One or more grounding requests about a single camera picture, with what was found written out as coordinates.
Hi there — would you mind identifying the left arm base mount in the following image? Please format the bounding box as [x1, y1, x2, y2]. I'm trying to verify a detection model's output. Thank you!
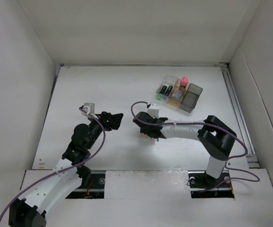
[66, 172, 106, 199]

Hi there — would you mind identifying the clear plastic bin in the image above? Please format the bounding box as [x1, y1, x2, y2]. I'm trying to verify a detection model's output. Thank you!
[156, 75, 178, 102]

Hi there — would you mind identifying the pink capped patterned tube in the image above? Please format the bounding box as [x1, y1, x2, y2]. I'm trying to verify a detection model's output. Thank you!
[179, 77, 189, 92]

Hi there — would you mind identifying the clear jar of paper clips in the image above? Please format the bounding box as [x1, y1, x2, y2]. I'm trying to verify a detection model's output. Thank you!
[171, 90, 184, 102]

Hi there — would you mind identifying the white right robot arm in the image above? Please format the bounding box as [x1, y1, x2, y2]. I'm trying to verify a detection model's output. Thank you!
[133, 112, 236, 189]

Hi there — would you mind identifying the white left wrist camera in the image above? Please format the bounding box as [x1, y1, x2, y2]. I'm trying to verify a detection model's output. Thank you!
[80, 103, 95, 115]

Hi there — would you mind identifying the green highlighter marker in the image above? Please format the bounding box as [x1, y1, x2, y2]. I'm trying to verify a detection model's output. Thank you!
[156, 85, 167, 100]

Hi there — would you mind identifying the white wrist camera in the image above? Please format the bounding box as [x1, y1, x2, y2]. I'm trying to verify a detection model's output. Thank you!
[147, 103, 159, 119]
[80, 103, 95, 115]

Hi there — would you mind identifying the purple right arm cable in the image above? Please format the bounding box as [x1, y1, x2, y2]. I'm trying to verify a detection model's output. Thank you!
[131, 101, 260, 192]

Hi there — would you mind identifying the amber plastic bin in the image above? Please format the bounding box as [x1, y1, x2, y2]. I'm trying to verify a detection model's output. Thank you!
[167, 77, 190, 106]

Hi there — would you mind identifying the grey smoked plastic bin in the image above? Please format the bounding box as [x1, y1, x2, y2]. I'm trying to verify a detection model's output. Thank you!
[179, 83, 203, 113]

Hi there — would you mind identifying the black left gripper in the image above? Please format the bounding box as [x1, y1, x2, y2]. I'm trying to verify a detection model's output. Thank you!
[85, 112, 122, 150]

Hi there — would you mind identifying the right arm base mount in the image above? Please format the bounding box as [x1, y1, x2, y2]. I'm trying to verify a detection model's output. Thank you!
[186, 171, 235, 199]

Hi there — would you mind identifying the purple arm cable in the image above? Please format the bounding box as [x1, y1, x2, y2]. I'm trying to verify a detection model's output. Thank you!
[0, 106, 107, 227]
[131, 101, 260, 192]

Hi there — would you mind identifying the purple highlighter marker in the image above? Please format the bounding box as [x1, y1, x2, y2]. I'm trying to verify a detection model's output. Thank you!
[163, 85, 173, 99]

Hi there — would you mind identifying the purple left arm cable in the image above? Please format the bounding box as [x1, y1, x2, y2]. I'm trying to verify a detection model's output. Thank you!
[0, 106, 107, 227]

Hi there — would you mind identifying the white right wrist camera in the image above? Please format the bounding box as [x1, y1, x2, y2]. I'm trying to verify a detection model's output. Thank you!
[147, 103, 159, 119]

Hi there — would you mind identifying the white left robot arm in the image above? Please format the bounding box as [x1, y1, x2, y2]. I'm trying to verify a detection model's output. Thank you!
[9, 112, 123, 227]

